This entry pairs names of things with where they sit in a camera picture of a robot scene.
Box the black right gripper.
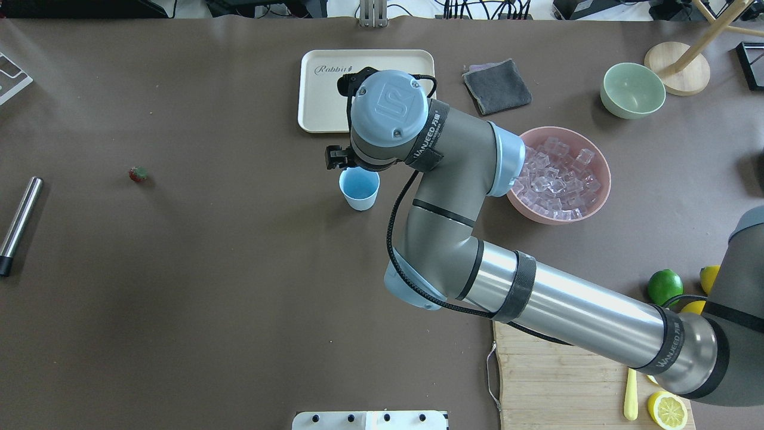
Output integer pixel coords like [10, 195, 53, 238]
[325, 145, 358, 170]

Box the grey folded cloth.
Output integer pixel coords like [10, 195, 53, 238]
[462, 58, 532, 115]

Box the yellow lemon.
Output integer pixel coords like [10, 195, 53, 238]
[699, 265, 720, 296]
[680, 300, 707, 315]

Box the yellow plastic knife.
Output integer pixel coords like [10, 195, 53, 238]
[623, 367, 639, 421]

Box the green ceramic bowl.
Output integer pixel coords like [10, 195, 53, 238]
[600, 63, 666, 119]

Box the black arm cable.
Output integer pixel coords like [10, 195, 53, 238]
[386, 170, 574, 347]

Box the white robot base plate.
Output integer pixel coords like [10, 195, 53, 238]
[291, 409, 449, 429]

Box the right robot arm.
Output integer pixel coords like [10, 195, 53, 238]
[325, 67, 763, 407]

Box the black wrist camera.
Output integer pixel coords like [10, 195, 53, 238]
[337, 66, 378, 97]

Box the steel muddler rod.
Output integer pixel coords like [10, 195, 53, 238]
[1, 176, 44, 278]

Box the light blue plastic cup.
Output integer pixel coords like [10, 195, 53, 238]
[338, 168, 380, 211]

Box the clear ice cube pile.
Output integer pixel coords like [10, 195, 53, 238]
[512, 137, 602, 220]

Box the wooden cup tree stand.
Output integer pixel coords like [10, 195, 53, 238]
[644, 1, 762, 96]

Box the green lime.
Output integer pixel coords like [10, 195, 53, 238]
[647, 269, 685, 305]

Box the wooden cutting board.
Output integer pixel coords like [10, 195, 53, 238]
[493, 323, 660, 429]

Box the lemon half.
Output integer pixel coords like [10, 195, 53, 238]
[647, 390, 689, 429]

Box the pink bowl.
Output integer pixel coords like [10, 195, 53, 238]
[506, 126, 612, 226]

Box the cream rabbit tray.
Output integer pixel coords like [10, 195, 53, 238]
[297, 49, 436, 134]

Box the red strawberry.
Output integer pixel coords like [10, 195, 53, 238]
[128, 166, 149, 183]

